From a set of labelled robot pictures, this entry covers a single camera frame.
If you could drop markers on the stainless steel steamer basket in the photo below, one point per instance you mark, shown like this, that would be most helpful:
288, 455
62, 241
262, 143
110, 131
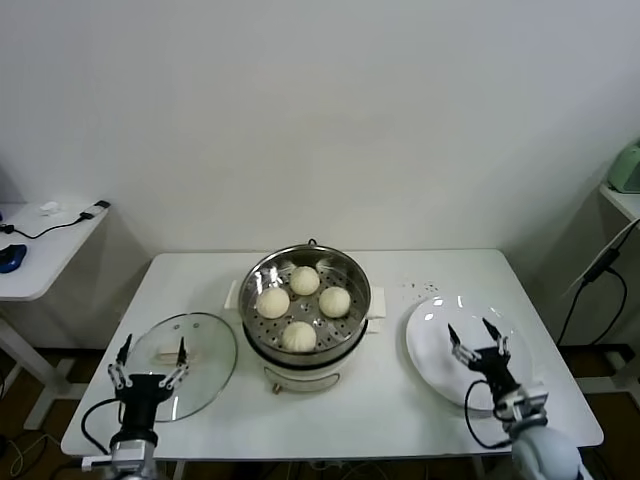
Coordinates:
350, 330

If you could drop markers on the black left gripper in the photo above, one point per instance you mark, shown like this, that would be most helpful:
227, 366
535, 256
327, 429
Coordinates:
145, 395

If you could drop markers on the blue computer mouse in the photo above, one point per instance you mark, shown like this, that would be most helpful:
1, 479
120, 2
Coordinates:
11, 257

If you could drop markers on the white side table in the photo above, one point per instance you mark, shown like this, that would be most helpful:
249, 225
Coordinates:
55, 250

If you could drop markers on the white shelf table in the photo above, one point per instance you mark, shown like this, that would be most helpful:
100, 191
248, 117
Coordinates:
625, 200

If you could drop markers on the pale green appliance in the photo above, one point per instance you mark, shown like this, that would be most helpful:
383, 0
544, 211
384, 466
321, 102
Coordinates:
627, 170

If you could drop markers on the small white object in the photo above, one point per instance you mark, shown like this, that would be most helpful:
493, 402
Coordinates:
49, 207

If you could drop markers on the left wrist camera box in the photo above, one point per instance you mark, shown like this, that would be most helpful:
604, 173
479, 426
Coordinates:
97, 462

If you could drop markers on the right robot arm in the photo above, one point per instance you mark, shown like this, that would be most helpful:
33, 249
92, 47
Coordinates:
545, 450

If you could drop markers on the white round plate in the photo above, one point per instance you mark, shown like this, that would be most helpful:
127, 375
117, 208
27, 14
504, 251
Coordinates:
430, 340

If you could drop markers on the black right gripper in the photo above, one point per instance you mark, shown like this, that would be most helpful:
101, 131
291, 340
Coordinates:
492, 367

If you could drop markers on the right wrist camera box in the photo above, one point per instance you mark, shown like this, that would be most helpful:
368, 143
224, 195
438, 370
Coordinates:
525, 400

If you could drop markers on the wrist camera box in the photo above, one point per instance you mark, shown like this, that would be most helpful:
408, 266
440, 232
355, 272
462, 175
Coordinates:
525, 400
97, 462

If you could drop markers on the white steamed baozi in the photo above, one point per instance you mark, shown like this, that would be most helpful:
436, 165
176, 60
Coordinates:
305, 280
299, 336
273, 302
334, 301

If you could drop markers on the round glass pot lid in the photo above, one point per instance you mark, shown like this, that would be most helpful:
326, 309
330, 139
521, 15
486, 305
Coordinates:
210, 350

